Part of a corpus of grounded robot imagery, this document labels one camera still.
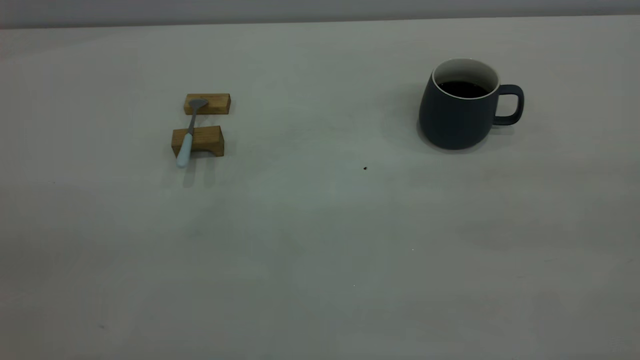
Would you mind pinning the dark grey ceramic mug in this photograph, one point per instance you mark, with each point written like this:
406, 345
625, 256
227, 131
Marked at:
452, 122

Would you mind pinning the arched wooden block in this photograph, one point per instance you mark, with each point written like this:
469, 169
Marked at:
205, 137

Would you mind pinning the flat rectangular wooden block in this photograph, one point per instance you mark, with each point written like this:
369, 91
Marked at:
217, 104

